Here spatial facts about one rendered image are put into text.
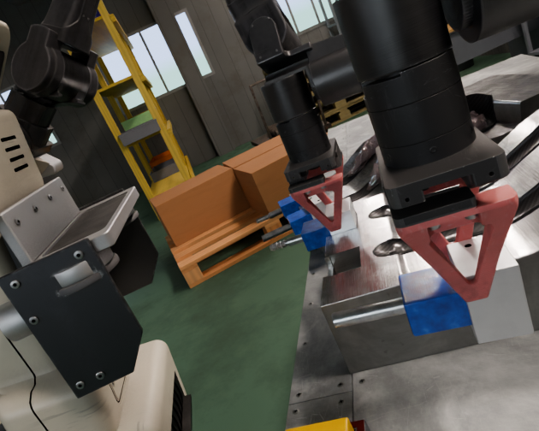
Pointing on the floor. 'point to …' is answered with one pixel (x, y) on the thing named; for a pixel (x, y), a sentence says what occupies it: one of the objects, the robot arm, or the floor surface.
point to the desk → (465, 50)
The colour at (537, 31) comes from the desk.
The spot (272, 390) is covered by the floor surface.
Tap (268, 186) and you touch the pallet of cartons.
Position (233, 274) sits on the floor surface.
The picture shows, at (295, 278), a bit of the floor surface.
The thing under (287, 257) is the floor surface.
